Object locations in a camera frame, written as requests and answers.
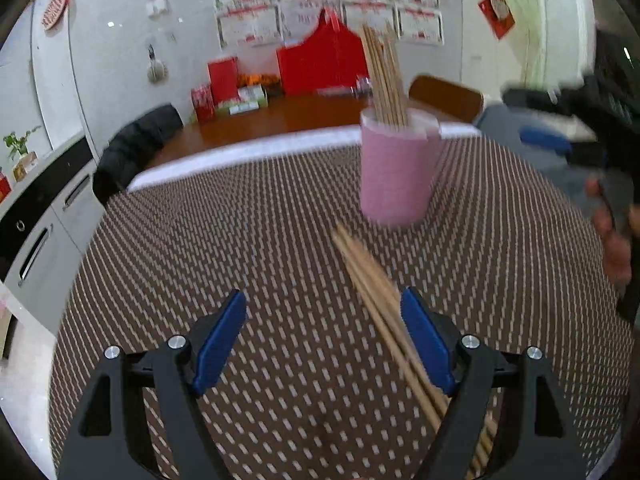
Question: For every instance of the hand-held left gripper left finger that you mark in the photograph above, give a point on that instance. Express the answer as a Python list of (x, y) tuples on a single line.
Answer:
[(220, 340)]

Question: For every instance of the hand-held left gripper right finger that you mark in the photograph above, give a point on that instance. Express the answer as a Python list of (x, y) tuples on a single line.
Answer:
[(425, 340)]

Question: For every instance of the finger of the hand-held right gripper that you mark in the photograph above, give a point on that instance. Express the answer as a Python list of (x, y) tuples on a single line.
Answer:
[(540, 96), (545, 140)]

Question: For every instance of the pile of wooden chopsticks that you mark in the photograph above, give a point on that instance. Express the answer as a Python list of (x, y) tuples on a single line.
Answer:
[(370, 280)]

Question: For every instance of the pink cup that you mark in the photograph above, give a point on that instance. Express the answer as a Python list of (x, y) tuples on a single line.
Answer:
[(395, 175)]

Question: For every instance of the bundle of wooden chopsticks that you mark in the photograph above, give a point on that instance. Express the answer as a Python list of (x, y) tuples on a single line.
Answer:
[(382, 80)]

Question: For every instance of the person's right hand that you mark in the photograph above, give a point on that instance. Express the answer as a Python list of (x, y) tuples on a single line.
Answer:
[(615, 255)]

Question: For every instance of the grey chair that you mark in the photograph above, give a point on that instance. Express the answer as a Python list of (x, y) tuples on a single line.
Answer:
[(500, 122)]

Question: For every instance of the green curtain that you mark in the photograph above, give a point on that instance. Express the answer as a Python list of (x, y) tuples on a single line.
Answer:
[(530, 25)]

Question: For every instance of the red heart door ornament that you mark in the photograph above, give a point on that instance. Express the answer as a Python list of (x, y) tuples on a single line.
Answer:
[(496, 12)]

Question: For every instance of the brown wooden chair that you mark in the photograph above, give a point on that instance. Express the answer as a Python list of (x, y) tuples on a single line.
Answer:
[(445, 97)]

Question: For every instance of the brown polka dot tablecloth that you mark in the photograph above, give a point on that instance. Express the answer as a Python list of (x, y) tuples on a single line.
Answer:
[(250, 230)]

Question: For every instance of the black packet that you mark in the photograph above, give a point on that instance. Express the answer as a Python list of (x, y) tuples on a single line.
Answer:
[(362, 85)]

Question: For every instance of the white black cabinet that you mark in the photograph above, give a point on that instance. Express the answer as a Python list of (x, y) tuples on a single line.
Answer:
[(45, 240)]

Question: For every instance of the black jacket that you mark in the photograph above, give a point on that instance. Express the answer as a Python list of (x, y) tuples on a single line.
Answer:
[(135, 145)]

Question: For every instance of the red gift basket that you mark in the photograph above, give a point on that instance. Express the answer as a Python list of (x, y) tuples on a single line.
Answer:
[(320, 67)]

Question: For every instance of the red cola can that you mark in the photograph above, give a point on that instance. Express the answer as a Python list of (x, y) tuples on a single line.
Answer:
[(203, 105)]

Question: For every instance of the green white box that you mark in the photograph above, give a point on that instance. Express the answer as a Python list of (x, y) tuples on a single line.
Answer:
[(245, 102)]

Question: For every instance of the orange snack packets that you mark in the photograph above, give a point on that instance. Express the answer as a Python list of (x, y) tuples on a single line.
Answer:
[(257, 80)]

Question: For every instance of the red storage box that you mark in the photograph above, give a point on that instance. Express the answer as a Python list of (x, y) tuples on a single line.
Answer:
[(4, 187)]

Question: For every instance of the potted green plant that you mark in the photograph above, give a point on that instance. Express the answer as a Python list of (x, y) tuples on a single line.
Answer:
[(22, 160)]

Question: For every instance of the round silver wall ornament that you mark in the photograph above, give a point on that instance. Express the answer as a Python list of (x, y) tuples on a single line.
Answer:
[(155, 69)]

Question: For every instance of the group of wall certificates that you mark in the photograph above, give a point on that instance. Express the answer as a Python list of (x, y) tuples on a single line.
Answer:
[(250, 25)]

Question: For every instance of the white wall switch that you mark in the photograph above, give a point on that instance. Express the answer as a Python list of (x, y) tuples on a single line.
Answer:
[(157, 7)]

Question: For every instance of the red round wall ornament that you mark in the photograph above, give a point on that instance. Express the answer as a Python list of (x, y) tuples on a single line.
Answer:
[(55, 10)]

